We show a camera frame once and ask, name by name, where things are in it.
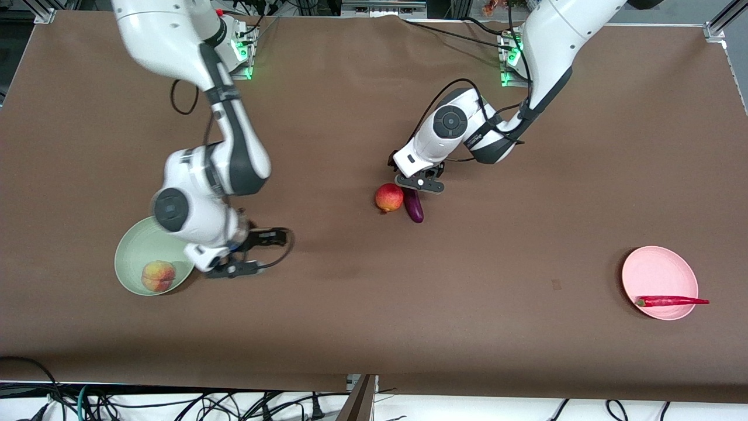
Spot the purple eggplant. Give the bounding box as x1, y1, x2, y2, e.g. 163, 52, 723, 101
403, 188, 425, 224

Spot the red pomegranate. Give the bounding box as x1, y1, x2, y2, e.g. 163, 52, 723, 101
374, 182, 405, 215

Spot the peach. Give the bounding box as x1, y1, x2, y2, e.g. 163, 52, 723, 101
141, 260, 178, 294

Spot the red chili pepper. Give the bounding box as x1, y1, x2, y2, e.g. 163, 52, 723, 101
635, 295, 711, 309

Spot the brown table cover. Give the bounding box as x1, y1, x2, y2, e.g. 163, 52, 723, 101
0, 11, 748, 404

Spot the light green plate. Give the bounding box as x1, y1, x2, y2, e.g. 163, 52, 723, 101
114, 216, 197, 297

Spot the grey metal box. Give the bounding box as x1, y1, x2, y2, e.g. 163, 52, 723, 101
341, 0, 428, 19

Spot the colourful toy pile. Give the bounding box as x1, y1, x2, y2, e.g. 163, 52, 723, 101
482, 0, 530, 18

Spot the pink plate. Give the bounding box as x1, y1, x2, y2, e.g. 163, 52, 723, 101
621, 246, 699, 322

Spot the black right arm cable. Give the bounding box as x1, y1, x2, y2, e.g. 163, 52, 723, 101
170, 78, 296, 271

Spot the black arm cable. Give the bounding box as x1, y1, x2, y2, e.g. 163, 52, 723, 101
170, 78, 296, 271
409, 0, 534, 164

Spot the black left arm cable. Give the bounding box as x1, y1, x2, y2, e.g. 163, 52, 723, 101
409, 0, 534, 164

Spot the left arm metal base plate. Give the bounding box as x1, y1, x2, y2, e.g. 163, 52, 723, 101
499, 32, 529, 88

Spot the long black tabletop cable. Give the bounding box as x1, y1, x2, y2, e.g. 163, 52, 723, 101
403, 19, 508, 51

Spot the short black tabletop cable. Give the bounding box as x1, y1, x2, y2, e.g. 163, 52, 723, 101
462, 16, 516, 37

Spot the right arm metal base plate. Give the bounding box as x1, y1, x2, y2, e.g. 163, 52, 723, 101
222, 18, 254, 81

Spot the black base cable bundle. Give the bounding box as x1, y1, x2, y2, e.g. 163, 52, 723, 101
233, 0, 282, 43

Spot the black looped floor cable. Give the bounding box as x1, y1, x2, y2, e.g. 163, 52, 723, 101
0, 356, 67, 421

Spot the aluminium frame corner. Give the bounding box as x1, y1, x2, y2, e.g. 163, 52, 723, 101
32, 0, 60, 25
704, 0, 748, 42

